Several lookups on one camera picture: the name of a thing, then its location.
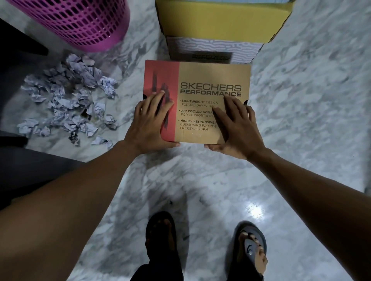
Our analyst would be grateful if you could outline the person's right hand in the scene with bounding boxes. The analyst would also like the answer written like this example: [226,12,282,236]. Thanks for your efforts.
[204,95,267,161]

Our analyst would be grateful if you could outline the person's left hand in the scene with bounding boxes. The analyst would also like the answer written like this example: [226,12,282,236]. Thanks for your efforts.
[123,90,181,156]

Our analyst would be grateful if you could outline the brown cardboard shoe box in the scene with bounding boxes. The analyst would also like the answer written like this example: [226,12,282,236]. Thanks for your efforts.
[143,60,252,145]

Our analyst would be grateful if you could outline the pile of paper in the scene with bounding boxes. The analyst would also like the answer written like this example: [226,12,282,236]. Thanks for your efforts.
[17,53,118,150]

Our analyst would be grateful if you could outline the white grey patterned shoebox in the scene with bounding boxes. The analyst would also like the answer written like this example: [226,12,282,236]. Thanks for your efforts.
[165,36,265,65]

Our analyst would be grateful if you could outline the yellow shoebox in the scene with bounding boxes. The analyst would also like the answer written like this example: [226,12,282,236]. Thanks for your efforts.
[155,0,295,44]

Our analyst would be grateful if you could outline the person's left forearm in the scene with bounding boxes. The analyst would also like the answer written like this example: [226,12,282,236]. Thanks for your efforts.
[0,141,140,281]

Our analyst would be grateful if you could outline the person's right forearm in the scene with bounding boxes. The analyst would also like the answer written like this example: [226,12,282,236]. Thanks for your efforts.
[249,149,371,281]

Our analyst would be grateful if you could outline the person's left foot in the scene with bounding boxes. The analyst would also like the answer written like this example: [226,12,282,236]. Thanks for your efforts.
[149,218,176,255]

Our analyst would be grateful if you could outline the person's foot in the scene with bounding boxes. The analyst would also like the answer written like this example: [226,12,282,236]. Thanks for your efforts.
[149,218,176,255]
[237,230,268,275]

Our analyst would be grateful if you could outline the person's right foot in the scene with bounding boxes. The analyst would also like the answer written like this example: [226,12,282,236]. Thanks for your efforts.
[237,230,268,275]

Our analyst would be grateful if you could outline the black sandal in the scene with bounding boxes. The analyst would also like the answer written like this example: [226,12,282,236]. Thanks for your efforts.
[145,211,178,262]
[231,221,268,276]

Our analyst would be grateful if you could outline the black trousers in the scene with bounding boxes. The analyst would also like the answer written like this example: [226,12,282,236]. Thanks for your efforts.
[130,254,265,281]

